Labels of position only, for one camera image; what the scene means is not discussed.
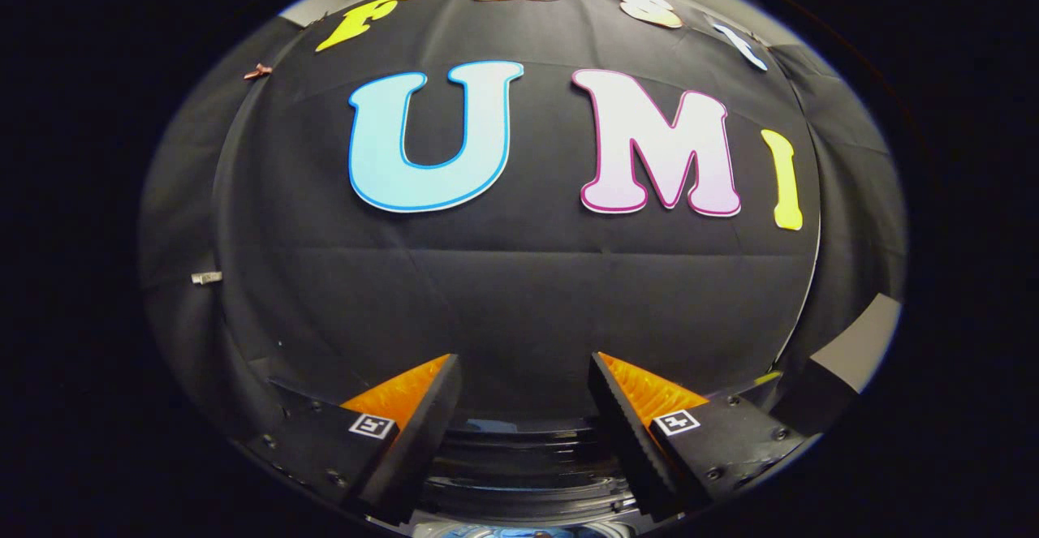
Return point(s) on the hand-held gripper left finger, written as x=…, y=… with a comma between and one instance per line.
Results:
x=418, y=441

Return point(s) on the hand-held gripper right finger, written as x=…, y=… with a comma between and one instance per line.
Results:
x=629, y=441

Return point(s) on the black backdrop cloth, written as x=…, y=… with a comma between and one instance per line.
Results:
x=519, y=294

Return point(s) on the silver cloth clip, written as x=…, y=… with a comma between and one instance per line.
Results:
x=206, y=277

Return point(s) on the copper cloth clip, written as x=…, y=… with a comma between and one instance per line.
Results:
x=256, y=72

